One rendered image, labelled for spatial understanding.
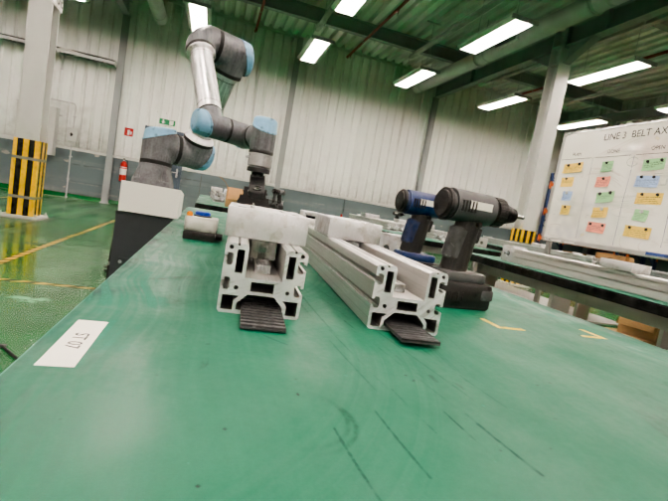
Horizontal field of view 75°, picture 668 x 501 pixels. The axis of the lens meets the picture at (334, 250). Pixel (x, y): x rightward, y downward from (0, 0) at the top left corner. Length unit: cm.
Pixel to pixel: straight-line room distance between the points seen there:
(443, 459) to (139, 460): 18
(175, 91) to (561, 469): 1231
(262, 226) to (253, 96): 1196
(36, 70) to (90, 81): 523
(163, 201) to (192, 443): 148
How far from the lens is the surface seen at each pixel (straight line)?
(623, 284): 228
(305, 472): 27
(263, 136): 137
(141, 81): 1263
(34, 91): 758
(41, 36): 769
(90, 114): 1268
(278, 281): 54
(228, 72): 173
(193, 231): 118
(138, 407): 32
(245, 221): 60
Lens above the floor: 93
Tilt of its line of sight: 6 degrees down
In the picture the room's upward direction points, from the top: 10 degrees clockwise
